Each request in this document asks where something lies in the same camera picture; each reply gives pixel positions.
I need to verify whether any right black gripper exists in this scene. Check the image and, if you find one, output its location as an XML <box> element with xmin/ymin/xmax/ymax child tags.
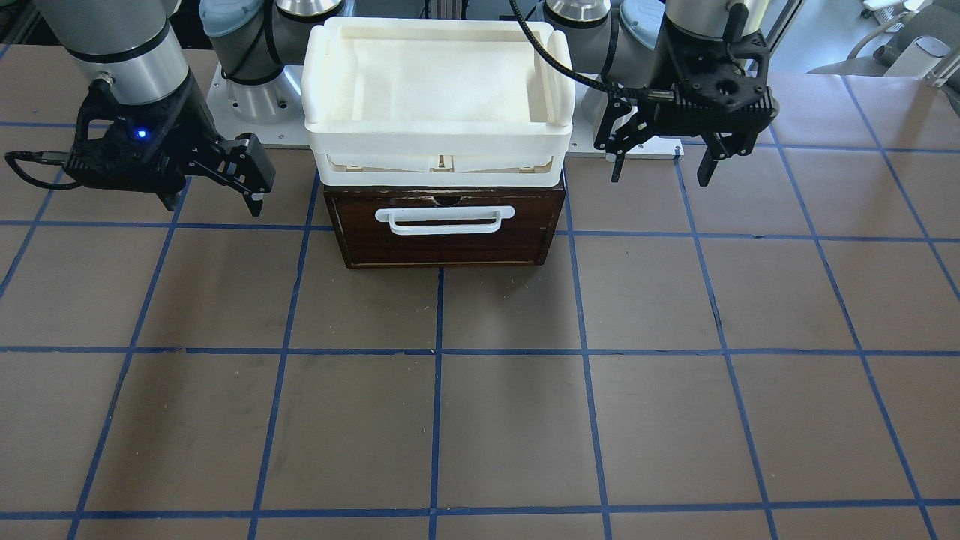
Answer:
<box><xmin>157</xmin><ymin>72</ymin><xmax>277</xmax><ymax>218</ymax></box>

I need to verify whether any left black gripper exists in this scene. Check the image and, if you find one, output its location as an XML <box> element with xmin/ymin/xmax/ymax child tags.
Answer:
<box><xmin>594</xmin><ymin>30</ymin><xmax>740</xmax><ymax>187</ymax></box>

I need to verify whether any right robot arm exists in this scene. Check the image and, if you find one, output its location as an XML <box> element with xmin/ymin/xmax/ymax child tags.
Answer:
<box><xmin>4</xmin><ymin>1</ymin><xmax>356</xmax><ymax>218</ymax></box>

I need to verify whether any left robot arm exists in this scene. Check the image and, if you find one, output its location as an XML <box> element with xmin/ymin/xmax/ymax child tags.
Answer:
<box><xmin>532</xmin><ymin>1</ymin><xmax>779</xmax><ymax>187</ymax></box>

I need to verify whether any dark wooden drawer cabinet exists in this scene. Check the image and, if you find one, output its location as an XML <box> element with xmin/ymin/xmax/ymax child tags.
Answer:
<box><xmin>322</xmin><ymin>169</ymin><xmax>567</xmax><ymax>269</ymax></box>

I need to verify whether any white plastic tray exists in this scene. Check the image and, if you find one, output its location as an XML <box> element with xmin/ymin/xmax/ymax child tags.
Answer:
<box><xmin>301</xmin><ymin>17</ymin><xmax>576</xmax><ymax>188</ymax></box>

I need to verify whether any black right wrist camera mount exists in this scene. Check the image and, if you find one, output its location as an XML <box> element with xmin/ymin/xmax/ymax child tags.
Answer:
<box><xmin>62</xmin><ymin>78</ymin><xmax>188</xmax><ymax>194</ymax></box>

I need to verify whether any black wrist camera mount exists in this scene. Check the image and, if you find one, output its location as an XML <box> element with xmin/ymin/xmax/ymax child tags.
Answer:
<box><xmin>657</xmin><ymin>26</ymin><xmax>779</xmax><ymax>136</ymax></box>
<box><xmin>62</xmin><ymin>78</ymin><xmax>188</xmax><ymax>194</ymax></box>

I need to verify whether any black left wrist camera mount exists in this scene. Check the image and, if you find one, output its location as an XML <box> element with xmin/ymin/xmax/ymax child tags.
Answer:
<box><xmin>657</xmin><ymin>26</ymin><xmax>779</xmax><ymax>136</ymax></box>

